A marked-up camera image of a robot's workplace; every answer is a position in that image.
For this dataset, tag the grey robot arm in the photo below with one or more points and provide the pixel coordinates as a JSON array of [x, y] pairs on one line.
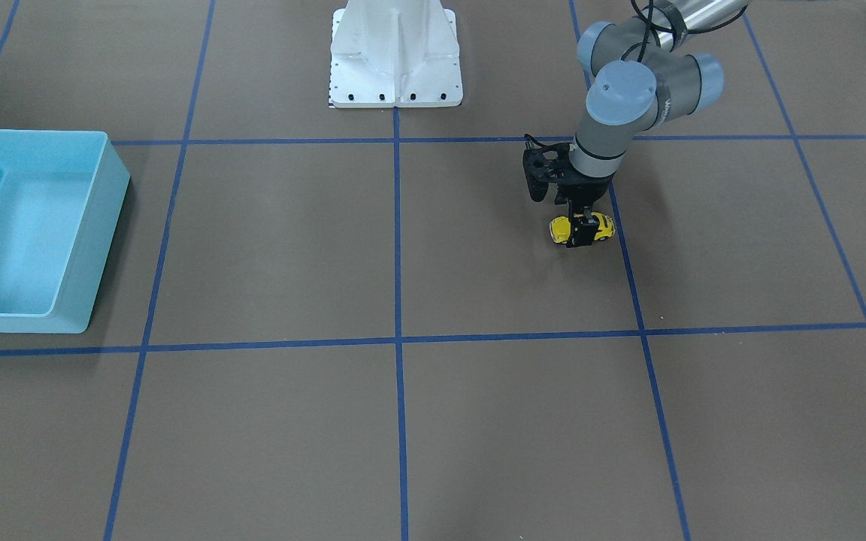
[[639, 82]]

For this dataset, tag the yellow beetle toy car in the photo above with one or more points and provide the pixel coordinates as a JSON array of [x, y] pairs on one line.
[[606, 229]]

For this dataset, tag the brown table mat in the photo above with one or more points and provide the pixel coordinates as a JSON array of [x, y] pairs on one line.
[[321, 324]]

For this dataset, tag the light blue plastic bin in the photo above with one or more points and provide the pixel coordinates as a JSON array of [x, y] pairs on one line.
[[61, 194]]

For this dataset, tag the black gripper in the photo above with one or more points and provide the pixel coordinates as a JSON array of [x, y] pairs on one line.
[[585, 188]]

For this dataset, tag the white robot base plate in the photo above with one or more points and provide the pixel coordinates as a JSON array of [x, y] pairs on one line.
[[395, 54]]

